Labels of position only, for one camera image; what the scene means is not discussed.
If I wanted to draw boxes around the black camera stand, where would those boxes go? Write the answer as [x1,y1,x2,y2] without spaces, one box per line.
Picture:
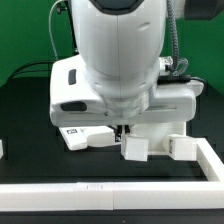
[56,0,76,55]

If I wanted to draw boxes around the white long chair side front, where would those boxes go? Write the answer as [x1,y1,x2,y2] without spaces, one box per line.
[59,126,120,151]

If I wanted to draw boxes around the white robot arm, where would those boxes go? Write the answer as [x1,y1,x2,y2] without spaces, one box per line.
[50,0,224,127]

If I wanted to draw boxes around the white chair seat part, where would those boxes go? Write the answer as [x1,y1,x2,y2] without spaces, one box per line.
[131,122,186,155]

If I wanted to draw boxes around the white part at left edge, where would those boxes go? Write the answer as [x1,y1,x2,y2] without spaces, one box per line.
[0,140,4,159]

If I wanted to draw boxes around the black cables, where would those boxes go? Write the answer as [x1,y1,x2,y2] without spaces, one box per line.
[7,59,58,83]

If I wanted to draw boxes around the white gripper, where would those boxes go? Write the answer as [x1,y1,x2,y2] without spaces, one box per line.
[50,56,204,127]

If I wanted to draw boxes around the grey cable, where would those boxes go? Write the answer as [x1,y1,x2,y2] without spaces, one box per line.
[48,0,68,63]

